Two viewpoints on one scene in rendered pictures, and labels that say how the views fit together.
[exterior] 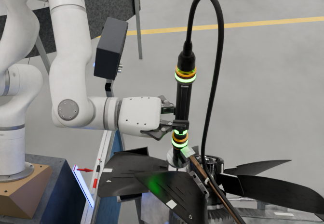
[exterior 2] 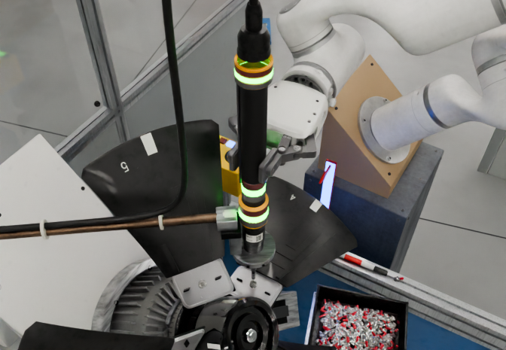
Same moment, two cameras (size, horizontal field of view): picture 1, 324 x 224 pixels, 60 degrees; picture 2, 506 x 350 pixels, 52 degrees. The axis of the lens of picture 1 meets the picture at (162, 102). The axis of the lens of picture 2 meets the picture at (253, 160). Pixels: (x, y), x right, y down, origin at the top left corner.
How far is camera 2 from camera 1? 0.80 m
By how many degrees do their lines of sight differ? 70
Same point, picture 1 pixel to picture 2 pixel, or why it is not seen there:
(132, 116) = (278, 92)
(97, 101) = (320, 56)
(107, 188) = (280, 191)
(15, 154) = (394, 121)
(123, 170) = (303, 221)
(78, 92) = (307, 3)
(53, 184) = (362, 196)
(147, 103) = (296, 115)
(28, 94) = (482, 105)
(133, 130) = not seen: hidden behind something
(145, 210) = not seen: hidden behind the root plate
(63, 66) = not seen: outside the picture
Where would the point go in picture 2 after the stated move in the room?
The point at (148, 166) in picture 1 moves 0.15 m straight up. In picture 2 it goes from (293, 254) to (297, 203)
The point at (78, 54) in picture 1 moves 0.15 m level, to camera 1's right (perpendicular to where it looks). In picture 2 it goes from (382, 0) to (350, 56)
